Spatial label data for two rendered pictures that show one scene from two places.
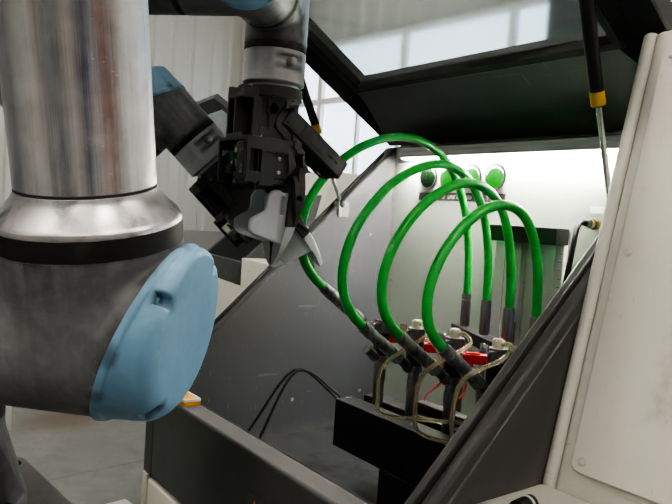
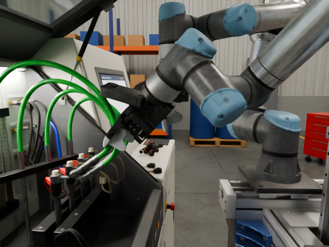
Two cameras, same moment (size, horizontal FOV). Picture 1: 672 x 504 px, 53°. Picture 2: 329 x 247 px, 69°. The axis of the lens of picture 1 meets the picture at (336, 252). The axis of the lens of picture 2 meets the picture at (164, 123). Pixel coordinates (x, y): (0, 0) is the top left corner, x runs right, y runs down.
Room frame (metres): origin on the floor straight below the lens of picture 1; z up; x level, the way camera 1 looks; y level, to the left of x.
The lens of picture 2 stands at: (1.36, 0.57, 1.37)
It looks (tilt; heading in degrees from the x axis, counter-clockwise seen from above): 10 degrees down; 224
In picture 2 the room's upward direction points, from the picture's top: straight up
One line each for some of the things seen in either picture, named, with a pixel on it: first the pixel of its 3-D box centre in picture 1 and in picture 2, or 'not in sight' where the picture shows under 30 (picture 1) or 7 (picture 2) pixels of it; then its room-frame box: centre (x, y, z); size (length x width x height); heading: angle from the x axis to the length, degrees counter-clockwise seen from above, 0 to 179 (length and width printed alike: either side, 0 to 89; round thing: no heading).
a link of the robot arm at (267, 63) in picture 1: (275, 72); (171, 54); (0.82, 0.09, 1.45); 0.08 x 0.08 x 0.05
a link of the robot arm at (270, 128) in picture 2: not in sight; (279, 130); (0.47, 0.28, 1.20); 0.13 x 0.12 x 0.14; 80
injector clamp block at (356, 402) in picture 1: (424, 470); (79, 221); (1.01, -0.16, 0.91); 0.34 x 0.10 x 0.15; 37
